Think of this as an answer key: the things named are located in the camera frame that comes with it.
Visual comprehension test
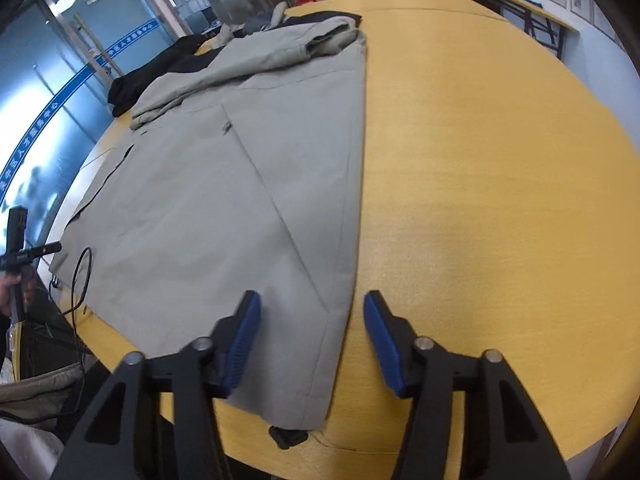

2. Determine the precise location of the black folded garment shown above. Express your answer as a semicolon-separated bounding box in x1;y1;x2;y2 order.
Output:
107;35;222;118

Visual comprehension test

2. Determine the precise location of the person's left hand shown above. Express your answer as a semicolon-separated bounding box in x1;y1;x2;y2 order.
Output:
0;266;37;318

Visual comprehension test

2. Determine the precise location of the grey and black jacket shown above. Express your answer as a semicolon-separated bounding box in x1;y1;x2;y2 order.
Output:
51;12;367;430

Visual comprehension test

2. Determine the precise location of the wooden side table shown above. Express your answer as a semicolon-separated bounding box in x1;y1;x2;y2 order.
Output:
477;0;579;61

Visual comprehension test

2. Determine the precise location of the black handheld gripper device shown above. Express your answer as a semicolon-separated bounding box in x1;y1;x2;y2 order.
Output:
1;206;62;324

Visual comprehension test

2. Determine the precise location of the black cable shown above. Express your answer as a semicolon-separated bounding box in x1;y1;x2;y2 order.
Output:
46;245;97;356

